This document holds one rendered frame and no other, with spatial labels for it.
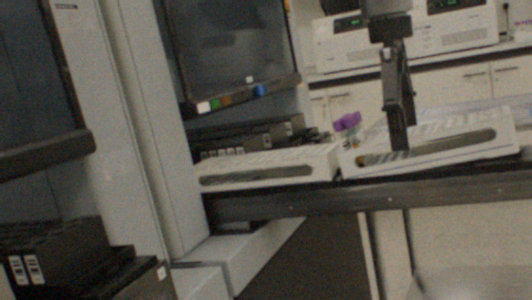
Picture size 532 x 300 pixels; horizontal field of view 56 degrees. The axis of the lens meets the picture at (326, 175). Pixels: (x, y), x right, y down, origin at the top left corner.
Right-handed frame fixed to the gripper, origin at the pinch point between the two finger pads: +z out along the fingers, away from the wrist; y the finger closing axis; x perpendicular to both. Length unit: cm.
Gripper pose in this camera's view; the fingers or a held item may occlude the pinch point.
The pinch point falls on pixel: (405, 135)
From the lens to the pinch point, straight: 89.1
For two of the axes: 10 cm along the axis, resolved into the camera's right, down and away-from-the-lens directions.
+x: -9.5, 1.0, 3.1
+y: 2.8, -2.8, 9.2
